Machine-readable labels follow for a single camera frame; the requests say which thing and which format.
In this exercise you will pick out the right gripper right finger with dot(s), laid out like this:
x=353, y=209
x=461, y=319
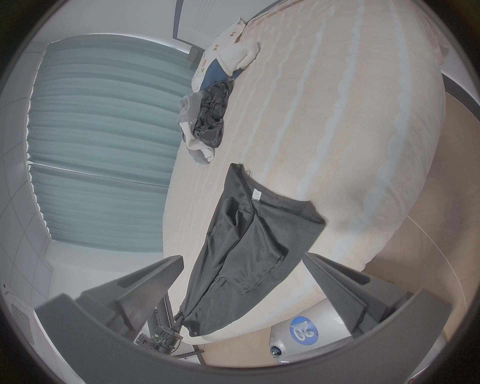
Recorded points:
x=348, y=296

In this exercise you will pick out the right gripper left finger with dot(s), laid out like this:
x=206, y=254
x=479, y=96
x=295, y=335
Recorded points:
x=150, y=292

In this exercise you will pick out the black T-shirt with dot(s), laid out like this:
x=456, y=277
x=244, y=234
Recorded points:
x=243, y=255

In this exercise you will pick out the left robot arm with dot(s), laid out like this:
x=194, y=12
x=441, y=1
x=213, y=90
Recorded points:
x=161, y=333

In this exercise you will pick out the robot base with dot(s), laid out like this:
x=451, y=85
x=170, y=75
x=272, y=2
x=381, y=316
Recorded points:
x=318, y=330

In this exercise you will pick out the bed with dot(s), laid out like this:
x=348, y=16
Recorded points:
x=337, y=131

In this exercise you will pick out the pile of clothes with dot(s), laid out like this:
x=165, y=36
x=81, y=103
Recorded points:
x=210, y=112

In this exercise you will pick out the blue-green curtain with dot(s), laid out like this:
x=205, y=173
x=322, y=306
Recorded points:
x=101, y=210
x=112, y=112

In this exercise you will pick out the ceiling air conditioner vent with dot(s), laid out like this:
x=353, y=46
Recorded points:
x=18, y=318

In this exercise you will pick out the grey bedside table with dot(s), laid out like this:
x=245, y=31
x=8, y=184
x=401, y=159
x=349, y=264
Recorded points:
x=195, y=58

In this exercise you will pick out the white printed pillow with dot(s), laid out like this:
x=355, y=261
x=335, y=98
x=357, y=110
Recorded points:
x=221, y=41

